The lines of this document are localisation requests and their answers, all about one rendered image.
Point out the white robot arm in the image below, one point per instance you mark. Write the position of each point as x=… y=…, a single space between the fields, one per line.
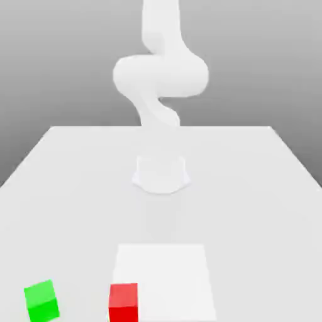
x=161 y=75

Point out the small red cube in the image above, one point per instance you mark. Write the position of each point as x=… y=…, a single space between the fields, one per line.
x=123 y=302

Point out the small green cube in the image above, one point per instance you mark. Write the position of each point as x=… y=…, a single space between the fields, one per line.
x=41 y=300

